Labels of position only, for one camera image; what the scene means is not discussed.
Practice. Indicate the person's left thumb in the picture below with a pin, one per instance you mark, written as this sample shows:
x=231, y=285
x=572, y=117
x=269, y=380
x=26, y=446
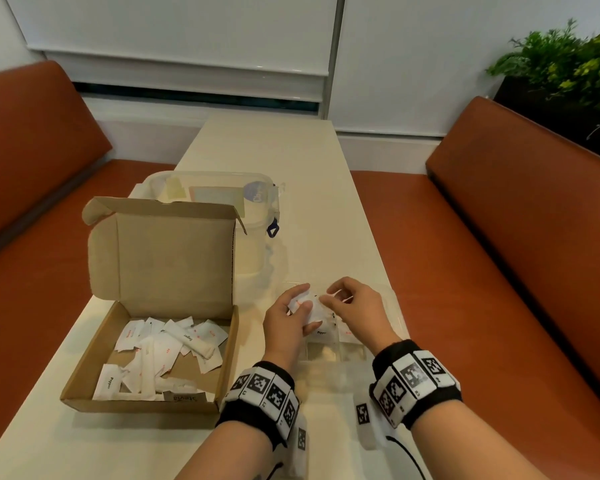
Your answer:
x=313, y=326

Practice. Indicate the black right marker wristband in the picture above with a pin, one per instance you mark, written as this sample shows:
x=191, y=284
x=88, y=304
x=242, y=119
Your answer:
x=415, y=382

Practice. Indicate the clear plastic organizer tray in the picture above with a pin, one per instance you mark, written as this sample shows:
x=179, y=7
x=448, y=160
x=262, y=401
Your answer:
x=330, y=357

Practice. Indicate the grey window post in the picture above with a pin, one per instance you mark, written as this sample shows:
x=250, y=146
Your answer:
x=332, y=54

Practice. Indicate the white paper sachet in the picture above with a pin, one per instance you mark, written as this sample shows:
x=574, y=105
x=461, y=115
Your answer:
x=316, y=307

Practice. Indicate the pile of white sachets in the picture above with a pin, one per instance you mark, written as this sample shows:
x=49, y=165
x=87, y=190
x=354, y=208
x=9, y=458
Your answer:
x=154, y=354

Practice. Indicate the person's right thumb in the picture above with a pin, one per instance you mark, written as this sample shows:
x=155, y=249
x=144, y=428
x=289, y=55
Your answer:
x=332, y=305

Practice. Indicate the black left marker wristband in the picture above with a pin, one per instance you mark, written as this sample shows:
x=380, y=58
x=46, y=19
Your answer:
x=260, y=397

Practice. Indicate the orange upholstered bench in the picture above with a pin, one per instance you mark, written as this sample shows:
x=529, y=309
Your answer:
x=24, y=194
x=505, y=294

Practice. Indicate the person's right hand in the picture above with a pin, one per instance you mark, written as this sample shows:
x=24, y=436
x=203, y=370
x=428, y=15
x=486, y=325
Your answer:
x=367, y=314

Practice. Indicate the person's left hand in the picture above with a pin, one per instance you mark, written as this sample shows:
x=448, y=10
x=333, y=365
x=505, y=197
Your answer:
x=281, y=334

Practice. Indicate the white sachet with black print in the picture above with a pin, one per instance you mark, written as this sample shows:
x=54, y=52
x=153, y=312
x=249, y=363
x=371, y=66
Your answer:
x=325, y=334

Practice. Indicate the person's left forearm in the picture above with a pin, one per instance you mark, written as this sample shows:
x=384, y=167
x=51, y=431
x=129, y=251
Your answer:
x=230, y=457

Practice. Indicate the green leafy plant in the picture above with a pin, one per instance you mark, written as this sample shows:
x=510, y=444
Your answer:
x=565, y=64

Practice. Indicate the black marker wristband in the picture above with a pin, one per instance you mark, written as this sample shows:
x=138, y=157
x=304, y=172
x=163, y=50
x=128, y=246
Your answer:
x=260, y=397
x=415, y=382

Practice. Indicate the white sachet with red print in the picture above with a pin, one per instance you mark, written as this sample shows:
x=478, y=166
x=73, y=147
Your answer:
x=349, y=335

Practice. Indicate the white roller blind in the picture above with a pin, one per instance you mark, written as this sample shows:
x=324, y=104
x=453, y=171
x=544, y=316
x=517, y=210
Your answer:
x=430, y=59
x=180, y=29

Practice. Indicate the clear lidded plastic container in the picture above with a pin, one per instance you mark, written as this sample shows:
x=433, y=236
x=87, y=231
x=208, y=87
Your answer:
x=215, y=194

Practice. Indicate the open brown cardboard box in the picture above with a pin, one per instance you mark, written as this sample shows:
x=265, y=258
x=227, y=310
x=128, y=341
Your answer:
x=164, y=264

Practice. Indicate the person's right forearm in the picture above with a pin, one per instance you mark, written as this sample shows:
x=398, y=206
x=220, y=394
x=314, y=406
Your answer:
x=470, y=444

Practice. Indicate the white marker tag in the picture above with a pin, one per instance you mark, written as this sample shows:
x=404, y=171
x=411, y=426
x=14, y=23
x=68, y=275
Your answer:
x=300, y=442
x=365, y=419

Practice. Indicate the black planter box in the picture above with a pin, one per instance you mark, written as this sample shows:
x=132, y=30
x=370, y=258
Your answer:
x=540, y=109

